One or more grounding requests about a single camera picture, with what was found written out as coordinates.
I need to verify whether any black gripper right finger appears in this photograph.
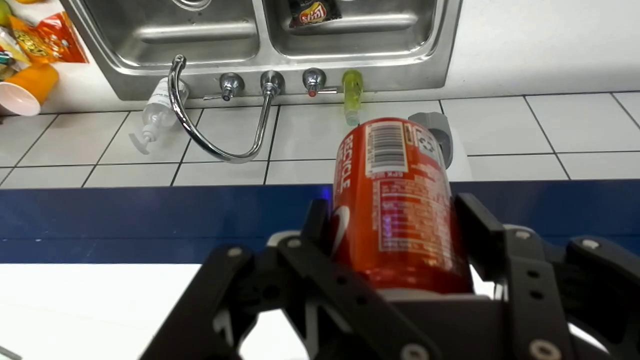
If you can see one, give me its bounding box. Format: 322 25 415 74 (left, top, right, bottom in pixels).
454 195 640 360

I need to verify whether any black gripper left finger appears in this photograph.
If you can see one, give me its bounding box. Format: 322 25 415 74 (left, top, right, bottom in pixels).
141 201 434 360

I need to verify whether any red soda can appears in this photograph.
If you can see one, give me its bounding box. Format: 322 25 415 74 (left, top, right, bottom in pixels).
332 119 471 295

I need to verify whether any stainless steel double sink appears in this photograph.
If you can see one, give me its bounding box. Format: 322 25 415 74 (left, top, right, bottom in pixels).
60 0 462 101

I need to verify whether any clear soap bottle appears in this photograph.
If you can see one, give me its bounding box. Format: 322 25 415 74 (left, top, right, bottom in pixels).
131 79 176 155

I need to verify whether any chrome faucet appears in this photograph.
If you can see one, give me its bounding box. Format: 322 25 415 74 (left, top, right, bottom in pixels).
167 55 328 164

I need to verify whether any green dish soap bottle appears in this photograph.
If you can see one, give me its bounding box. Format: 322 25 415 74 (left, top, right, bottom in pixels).
343 70 364 126

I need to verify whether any orange plastic cup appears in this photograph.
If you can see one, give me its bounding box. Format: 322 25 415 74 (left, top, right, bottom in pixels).
0 65 60 116

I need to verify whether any orange snack bag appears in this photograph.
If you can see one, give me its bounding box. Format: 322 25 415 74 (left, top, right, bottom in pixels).
0 12 86 68

